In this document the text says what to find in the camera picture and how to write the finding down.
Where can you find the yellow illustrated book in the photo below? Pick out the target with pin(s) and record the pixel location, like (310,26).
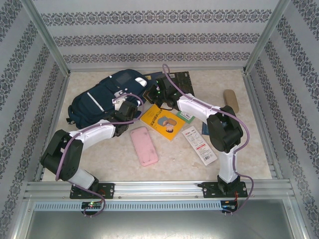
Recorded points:
(154,117)

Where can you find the dark patterned book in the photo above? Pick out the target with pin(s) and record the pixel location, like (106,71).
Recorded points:
(184,82)

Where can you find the pink pencil case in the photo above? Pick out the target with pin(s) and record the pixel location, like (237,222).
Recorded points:
(144,147)

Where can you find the navy blue backpack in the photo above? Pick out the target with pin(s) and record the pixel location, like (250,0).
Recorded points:
(82,109)

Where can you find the white ruler set package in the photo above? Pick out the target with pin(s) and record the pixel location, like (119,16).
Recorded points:
(199,147)

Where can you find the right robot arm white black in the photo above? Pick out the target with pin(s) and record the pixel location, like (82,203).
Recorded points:
(194,107)

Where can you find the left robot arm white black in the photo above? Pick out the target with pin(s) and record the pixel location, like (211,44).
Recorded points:
(94,134)

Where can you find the small blue card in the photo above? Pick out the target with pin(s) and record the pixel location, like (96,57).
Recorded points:
(205,129)

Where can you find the beige glasses case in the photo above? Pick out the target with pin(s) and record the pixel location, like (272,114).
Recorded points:
(230,99)

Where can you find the small circuit board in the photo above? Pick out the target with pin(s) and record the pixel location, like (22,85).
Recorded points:
(230,205)
(92,204)

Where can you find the grey metal panel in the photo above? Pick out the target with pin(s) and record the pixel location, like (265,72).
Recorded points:
(159,224)

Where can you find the aluminium side rail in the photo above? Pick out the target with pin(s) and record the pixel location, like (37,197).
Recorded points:
(53,124)
(262,124)

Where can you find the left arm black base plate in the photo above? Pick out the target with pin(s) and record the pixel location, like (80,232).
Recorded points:
(107,190)

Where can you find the long aluminium frame rail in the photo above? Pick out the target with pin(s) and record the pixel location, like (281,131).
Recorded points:
(157,190)

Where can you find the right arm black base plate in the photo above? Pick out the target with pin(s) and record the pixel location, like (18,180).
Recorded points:
(209,190)

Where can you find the aluminium frame post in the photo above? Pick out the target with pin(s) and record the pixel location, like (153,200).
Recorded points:
(46,33)
(268,33)

